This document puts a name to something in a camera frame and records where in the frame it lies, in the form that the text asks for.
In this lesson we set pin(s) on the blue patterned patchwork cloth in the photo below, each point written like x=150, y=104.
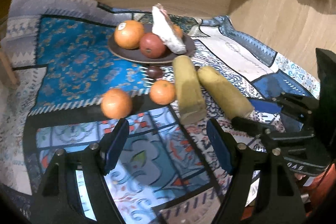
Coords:
x=166, y=173

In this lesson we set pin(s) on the red apple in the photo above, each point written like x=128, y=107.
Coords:
x=152, y=46

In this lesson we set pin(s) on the wooden chair leg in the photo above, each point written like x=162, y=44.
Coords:
x=8, y=77

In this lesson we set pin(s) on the yellow corn cob right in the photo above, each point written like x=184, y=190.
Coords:
x=227, y=96

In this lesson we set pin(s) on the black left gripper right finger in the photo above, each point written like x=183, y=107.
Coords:
x=278, y=199

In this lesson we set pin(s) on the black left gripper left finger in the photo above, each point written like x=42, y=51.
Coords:
x=58, y=197

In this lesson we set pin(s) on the small orange behind wrapper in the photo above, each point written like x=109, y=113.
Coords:
x=178, y=30

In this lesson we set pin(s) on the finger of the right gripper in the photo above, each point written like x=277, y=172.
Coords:
x=269, y=136
x=296, y=106

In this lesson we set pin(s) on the orange near plum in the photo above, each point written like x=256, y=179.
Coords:
x=162, y=92

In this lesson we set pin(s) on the dark purple plum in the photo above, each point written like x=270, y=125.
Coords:
x=154, y=72

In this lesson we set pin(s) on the yellow corn cob left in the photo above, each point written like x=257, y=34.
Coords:
x=191, y=104

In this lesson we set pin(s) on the large orange with sticker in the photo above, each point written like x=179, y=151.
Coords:
x=127, y=34

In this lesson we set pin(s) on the white crumpled paper wrapper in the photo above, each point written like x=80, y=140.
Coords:
x=163, y=27

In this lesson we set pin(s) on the orange on left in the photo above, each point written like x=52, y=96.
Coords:
x=116, y=104

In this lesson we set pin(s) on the dark brown round plate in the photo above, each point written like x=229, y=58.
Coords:
x=136, y=55

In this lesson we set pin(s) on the yellow corn cob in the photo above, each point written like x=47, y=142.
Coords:
x=191, y=104
x=227, y=96

